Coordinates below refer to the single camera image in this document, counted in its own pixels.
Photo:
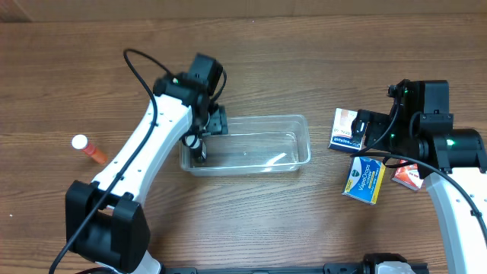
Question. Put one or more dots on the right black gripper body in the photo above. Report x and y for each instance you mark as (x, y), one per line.
(364, 126)

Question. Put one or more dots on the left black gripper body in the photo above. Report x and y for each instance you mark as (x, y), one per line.
(202, 142)

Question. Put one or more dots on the dark bottle white cap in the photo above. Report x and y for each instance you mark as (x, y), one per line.
(196, 147)

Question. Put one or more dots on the white blue Hansaplast box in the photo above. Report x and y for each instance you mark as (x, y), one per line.
(341, 133)

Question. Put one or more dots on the blue yellow VapoDrops box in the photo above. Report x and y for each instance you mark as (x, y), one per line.
(364, 180)

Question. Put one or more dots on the red medicine box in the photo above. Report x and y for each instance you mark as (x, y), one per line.
(408, 176)

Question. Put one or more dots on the orange tube white cap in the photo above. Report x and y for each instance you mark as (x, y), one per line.
(82, 143)

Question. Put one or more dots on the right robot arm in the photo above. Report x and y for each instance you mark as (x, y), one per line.
(452, 163)

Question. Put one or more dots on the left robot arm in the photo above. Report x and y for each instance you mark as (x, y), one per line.
(104, 219)

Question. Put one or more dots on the clear plastic container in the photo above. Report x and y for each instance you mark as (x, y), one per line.
(254, 144)

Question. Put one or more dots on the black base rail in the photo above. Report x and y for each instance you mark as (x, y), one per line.
(372, 263)

